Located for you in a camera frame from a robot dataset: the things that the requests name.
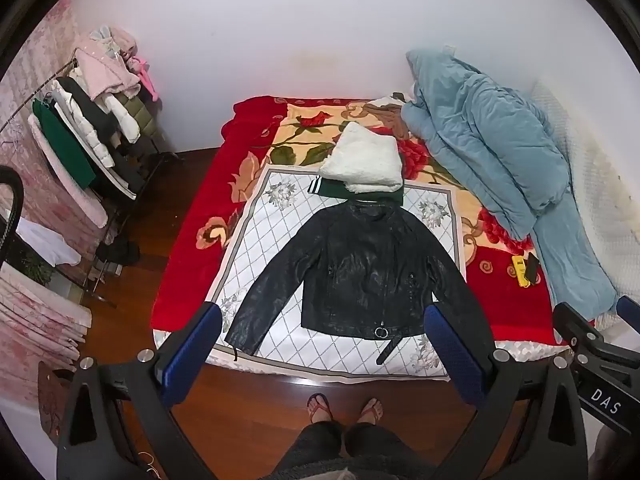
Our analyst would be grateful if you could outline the brown and white cloth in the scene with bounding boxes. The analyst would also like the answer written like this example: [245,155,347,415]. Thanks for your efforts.
[367,92,416,142]

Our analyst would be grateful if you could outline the black leather jacket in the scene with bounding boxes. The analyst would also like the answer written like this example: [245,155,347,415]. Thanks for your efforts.
[224,201,496,366]

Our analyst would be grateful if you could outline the person's foot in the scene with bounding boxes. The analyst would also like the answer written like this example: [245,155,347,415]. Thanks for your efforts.
[359,398,384,426]
[307,394,333,425]

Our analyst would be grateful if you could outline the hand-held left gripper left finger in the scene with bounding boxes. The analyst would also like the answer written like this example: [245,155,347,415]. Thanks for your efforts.
[56,301,223,480]

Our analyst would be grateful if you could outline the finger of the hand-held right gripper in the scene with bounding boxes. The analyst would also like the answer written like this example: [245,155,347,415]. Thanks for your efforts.
[616,295,640,322]
[552,302,608,361]

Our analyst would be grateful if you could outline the light blue quilt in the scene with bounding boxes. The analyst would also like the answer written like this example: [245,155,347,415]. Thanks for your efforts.
[401,47,618,318]

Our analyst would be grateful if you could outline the pink floral curtain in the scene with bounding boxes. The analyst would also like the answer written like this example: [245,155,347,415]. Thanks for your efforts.
[0,264,94,397]
[0,0,121,271]

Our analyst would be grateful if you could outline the black curved tube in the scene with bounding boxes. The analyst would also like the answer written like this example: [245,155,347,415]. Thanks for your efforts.
[0,167,26,267]

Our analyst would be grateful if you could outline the person's left foot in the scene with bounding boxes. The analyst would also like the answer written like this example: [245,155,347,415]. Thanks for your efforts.
[307,394,333,425]

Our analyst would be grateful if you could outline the white folded cloth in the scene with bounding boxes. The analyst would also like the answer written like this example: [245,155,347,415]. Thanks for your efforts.
[15,220,83,269]

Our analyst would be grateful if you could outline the red flip-flop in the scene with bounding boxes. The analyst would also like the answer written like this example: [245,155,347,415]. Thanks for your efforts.
[306,393,335,427]
[357,397,385,427]

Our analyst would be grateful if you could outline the white diamond-pattern cloth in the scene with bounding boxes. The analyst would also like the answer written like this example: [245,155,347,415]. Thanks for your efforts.
[205,164,468,378]

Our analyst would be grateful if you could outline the person's right foot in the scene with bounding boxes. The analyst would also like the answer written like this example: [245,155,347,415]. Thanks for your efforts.
[359,398,384,426]

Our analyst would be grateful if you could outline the metal clothes rack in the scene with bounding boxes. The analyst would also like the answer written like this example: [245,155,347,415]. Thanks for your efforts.
[0,50,187,311]

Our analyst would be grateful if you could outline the yellow rectangular object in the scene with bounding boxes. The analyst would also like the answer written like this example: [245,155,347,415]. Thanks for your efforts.
[511,255,532,289]

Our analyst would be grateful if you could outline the white fleece garment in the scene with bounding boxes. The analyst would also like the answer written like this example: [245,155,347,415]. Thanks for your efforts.
[318,121,405,196]

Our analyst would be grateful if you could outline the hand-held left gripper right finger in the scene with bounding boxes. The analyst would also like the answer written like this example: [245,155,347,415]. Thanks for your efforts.
[424,304,589,480]

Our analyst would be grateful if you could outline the dark grey pants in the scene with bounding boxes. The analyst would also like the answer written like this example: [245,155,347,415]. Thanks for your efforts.
[272,420,432,480]

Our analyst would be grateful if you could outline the red floral blanket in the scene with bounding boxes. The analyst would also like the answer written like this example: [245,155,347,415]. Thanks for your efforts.
[151,95,566,348]

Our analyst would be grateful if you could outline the green garment with striped cuffs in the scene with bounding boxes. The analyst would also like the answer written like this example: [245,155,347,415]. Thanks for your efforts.
[308,176,405,207]

